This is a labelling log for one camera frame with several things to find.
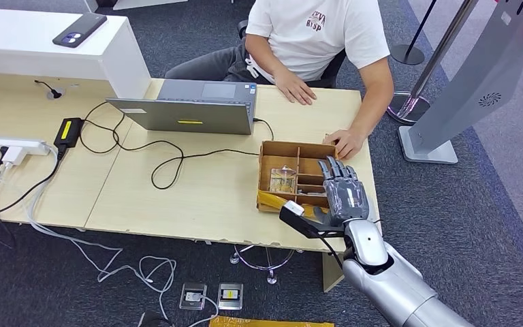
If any person's right hand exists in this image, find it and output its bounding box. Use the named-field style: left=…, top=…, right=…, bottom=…
left=274, top=69, right=318, bottom=106

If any thin white charging cable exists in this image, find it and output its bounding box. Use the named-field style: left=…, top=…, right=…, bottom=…
left=95, top=255, right=176, bottom=324

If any black office chair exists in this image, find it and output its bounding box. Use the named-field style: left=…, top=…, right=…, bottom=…
left=236, top=18, right=348, bottom=89

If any grey kiosk stand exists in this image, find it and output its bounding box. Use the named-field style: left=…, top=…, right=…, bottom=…
left=397, top=0, right=523, bottom=166

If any black floor object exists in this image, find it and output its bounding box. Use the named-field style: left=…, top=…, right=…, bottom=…
left=134, top=310, right=174, bottom=327

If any thick white power cord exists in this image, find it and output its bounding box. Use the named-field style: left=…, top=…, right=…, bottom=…
left=25, top=143, right=220, bottom=327

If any white power strip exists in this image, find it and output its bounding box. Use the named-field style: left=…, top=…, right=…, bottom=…
left=0, top=135, right=53, bottom=157

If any person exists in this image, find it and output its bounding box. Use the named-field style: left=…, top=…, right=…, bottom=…
left=164, top=0, right=396, bottom=161

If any person's left hand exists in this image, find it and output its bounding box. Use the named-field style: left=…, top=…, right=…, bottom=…
left=323, top=128, right=368, bottom=161

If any wooden desk side panel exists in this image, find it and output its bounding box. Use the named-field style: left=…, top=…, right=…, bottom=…
left=322, top=251, right=346, bottom=294

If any black stanchion post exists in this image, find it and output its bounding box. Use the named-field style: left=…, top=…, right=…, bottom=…
left=389, top=0, right=439, bottom=66

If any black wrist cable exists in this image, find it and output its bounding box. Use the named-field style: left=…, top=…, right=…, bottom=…
left=317, top=236, right=346, bottom=272

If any white counter shelf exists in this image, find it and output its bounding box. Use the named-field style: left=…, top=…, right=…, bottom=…
left=0, top=6, right=152, bottom=99

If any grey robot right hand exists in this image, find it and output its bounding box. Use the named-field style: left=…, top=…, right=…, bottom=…
left=312, top=155, right=372, bottom=228

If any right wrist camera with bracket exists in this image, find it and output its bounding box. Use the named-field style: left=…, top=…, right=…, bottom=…
left=279, top=200, right=348, bottom=240

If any black laptop power adapter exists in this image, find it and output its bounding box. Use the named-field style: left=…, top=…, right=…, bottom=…
left=54, top=117, right=84, bottom=149

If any black adapter mains cable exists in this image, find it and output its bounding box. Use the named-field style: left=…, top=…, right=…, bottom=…
left=0, top=144, right=68, bottom=222

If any white base board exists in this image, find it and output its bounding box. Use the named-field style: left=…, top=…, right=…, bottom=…
left=112, top=0, right=189, bottom=11

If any yellow taped board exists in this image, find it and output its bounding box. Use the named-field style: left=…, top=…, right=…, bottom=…
left=209, top=315, right=336, bottom=327

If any black laptop charger cable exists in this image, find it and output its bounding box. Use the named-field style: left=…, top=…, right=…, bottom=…
left=79, top=101, right=275, bottom=191

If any chrome stanchion post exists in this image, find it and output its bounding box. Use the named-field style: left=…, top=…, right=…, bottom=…
left=387, top=0, right=480, bottom=126

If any wooden divided organizer box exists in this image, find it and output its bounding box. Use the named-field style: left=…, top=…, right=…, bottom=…
left=257, top=140, right=338, bottom=215

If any white charger plug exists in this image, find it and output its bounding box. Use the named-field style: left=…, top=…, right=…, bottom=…
left=0, top=145, right=28, bottom=169

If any black cable in desk grommet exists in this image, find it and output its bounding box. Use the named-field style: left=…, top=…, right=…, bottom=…
left=34, top=78, right=65, bottom=100

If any floor socket with white plug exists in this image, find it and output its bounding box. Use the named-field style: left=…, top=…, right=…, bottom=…
left=178, top=282, right=208, bottom=311

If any grey laptop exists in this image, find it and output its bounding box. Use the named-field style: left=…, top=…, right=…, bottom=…
left=106, top=78, right=259, bottom=136

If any chrome stool base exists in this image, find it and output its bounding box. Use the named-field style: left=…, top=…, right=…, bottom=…
left=229, top=245, right=297, bottom=285

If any black plug with cable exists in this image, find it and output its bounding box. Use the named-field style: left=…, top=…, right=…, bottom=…
left=0, top=145, right=18, bottom=249

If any black smartphone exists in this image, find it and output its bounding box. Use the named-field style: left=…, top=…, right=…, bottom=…
left=52, top=12, right=108, bottom=49

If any floor socket with yellow label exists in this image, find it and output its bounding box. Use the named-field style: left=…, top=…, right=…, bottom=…
left=217, top=283, right=244, bottom=311

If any room key card pack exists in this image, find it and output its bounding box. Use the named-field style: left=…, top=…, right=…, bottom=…
left=269, top=166, right=298, bottom=194

